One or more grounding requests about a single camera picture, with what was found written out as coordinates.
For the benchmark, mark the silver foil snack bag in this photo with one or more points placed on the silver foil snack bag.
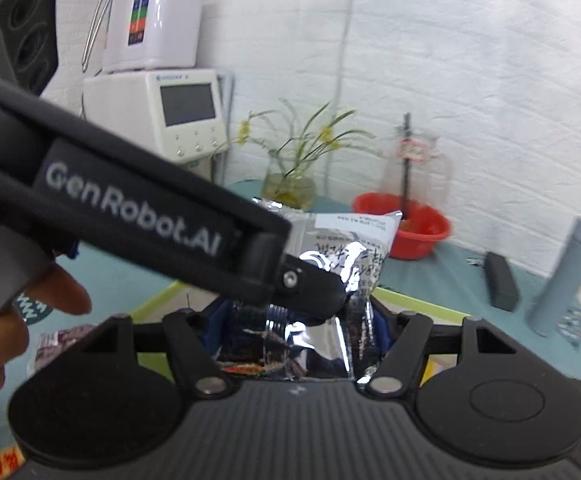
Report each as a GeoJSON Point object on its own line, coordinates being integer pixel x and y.
{"type": "Point", "coordinates": [327, 330]}

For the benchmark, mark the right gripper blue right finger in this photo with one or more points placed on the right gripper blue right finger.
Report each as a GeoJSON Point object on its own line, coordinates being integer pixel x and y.
{"type": "Point", "coordinates": [384, 323]}

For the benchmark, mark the person's left hand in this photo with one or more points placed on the person's left hand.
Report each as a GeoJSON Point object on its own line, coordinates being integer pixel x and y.
{"type": "Point", "coordinates": [59, 290]}

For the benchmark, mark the glass pitcher with straw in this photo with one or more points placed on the glass pitcher with straw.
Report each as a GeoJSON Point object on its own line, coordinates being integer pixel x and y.
{"type": "Point", "coordinates": [416, 171]}

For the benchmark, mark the glass vase with yellow flowers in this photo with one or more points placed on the glass vase with yellow flowers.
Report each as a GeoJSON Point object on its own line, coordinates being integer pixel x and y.
{"type": "Point", "coordinates": [294, 146]}

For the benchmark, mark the white water purifier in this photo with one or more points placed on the white water purifier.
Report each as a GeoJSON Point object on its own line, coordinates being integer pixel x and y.
{"type": "Point", "coordinates": [144, 34]}

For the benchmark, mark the black rectangular case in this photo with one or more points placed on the black rectangular case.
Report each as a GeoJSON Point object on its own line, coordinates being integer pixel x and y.
{"type": "Point", "coordinates": [500, 281]}

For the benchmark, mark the green cardboard box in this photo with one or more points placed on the green cardboard box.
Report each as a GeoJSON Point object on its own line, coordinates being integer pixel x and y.
{"type": "Point", "coordinates": [178, 295]}

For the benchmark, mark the grey blue thermos bottle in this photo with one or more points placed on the grey blue thermos bottle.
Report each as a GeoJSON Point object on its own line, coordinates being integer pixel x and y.
{"type": "Point", "coordinates": [561, 288]}

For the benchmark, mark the red plastic basket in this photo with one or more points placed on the red plastic basket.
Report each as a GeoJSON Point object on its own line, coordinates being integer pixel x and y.
{"type": "Point", "coordinates": [418, 234]}

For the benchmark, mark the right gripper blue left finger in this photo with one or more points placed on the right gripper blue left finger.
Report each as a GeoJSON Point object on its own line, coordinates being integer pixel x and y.
{"type": "Point", "coordinates": [208, 325]}

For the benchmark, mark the white water dispenser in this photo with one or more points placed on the white water dispenser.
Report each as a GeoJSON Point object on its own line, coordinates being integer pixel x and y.
{"type": "Point", "coordinates": [174, 114]}

